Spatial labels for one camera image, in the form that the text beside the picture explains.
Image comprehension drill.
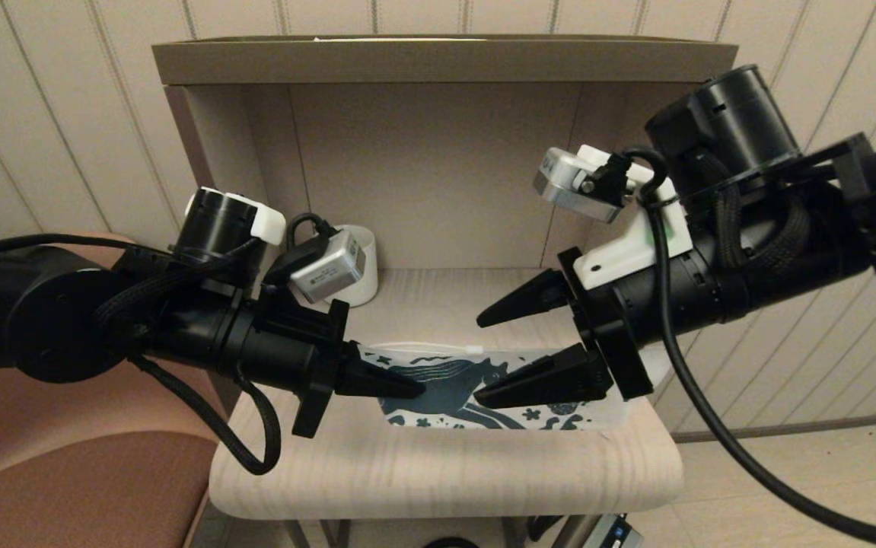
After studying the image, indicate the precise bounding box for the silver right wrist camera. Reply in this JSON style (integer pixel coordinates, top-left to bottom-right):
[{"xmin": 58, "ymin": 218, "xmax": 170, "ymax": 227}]
[{"xmin": 533, "ymin": 147, "xmax": 632, "ymax": 224}]

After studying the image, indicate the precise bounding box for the white horse print pouch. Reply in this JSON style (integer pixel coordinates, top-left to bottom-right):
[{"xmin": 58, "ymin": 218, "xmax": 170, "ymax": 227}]
[{"xmin": 358, "ymin": 342, "xmax": 674, "ymax": 432}]

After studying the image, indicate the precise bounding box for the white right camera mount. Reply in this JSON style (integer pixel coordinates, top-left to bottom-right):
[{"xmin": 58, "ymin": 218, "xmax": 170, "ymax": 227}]
[{"xmin": 573, "ymin": 145, "xmax": 693, "ymax": 292}]

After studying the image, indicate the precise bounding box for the beige wooden hutch desk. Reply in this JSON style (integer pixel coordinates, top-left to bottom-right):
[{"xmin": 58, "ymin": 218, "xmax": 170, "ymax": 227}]
[{"xmin": 152, "ymin": 33, "xmax": 739, "ymax": 548}]

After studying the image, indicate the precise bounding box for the brown upholstered chair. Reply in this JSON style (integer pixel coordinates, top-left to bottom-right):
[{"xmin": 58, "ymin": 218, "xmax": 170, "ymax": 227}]
[{"xmin": 0, "ymin": 232, "xmax": 229, "ymax": 548}]

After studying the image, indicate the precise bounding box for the black left camera plug cable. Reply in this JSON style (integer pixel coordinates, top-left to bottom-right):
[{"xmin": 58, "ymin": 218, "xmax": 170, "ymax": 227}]
[{"xmin": 266, "ymin": 213, "xmax": 343, "ymax": 286}]

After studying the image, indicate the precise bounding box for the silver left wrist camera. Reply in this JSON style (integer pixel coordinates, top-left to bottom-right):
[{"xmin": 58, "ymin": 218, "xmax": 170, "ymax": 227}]
[{"xmin": 289, "ymin": 230, "xmax": 368, "ymax": 305}]

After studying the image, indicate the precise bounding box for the grey box with blue label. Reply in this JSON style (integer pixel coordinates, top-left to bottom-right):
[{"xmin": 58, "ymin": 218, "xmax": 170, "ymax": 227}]
[{"xmin": 582, "ymin": 511, "xmax": 644, "ymax": 548}]

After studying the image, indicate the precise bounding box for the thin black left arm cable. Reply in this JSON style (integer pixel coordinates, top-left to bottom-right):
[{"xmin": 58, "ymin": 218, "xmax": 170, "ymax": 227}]
[{"xmin": 0, "ymin": 233, "xmax": 180, "ymax": 256}]

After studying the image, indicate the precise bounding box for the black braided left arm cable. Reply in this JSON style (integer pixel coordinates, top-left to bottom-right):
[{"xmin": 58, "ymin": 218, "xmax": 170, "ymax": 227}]
[{"xmin": 133, "ymin": 354, "xmax": 282, "ymax": 476}]

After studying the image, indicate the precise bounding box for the brown wall baseboard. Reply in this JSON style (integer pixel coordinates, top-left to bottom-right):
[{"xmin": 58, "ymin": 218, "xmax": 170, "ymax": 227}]
[{"xmin": 670, "ymin": 409, "xmax": 876, "ymax": 444}]

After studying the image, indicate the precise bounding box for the thick black right camera cable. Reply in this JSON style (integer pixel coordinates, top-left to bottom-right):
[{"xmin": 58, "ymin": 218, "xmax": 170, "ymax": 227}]
[{"xmin": 582, "ymin": 147, "xmax": 876, "ymax": 548}]

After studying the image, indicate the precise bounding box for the white ribbed ceramic mug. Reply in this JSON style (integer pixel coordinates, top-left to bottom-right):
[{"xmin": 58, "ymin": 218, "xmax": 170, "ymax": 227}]
[{"xmin": 327, "ymin": 225, "xmax": 379, "ymax": 307}]

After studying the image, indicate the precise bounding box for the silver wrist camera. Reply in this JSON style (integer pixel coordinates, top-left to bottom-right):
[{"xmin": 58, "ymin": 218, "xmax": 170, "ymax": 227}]
[
  {"xmin": 289, "ymin": 230, "xmax": 368, "ymax": 305},
  {"xmin": 533, "ymin": 147, "xmax": 632, "ymax": 224}
]

